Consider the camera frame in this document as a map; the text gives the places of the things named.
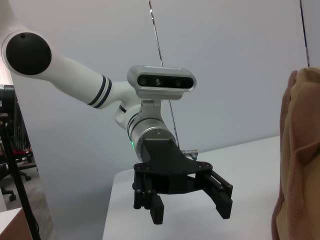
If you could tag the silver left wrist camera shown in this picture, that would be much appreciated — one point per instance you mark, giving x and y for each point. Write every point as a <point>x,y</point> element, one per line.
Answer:
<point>162,82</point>

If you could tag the black office chair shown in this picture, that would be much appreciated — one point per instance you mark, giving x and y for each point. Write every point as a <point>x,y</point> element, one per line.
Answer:
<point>22,172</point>

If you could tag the khaki canvas food bag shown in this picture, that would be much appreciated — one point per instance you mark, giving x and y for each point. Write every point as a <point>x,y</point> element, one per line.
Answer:
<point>300,150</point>

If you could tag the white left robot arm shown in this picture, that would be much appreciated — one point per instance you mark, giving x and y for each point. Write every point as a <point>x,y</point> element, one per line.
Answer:
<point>75,77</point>

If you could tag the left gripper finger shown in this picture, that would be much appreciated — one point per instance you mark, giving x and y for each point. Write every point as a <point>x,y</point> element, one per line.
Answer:
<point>221,197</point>
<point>156,210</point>

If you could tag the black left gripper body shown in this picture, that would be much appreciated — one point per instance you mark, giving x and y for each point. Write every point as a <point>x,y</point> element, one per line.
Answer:
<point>165,165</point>

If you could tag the beige side table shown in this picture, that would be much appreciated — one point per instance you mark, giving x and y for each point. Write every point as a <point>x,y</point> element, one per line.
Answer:
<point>12,225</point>

